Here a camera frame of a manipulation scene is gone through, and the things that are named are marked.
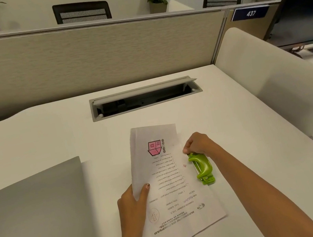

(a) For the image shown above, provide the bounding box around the white paper pink house drawing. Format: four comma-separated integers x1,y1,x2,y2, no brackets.
122,115,232,237

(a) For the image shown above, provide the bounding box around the white side divider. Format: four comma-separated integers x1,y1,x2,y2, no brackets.
209,14,313,150
164,0,196,15

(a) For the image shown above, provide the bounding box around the person's left hand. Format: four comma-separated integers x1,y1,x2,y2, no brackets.
114,181,159,237

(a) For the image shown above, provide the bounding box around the person's right forearm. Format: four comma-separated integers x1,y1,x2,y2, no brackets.
206,127,313,237

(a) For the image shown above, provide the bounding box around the grey ring binder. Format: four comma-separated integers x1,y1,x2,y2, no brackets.
0,155,98,237

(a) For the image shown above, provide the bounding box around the beige fabric partition panel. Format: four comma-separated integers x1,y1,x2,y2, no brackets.
0,0,242,123

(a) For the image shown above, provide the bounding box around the brown partition panel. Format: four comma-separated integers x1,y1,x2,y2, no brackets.
220,0,287,47

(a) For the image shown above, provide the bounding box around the person's right hand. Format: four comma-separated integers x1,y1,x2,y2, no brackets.
179,128,222,164

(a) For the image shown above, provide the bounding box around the black monitor stand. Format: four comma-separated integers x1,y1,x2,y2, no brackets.
289,44,308,60

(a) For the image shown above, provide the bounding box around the blue desk number sign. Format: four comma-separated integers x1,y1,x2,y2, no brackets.
229,3,272,23

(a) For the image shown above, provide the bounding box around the green hole punch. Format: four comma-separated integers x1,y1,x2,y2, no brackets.
187,149,217,188

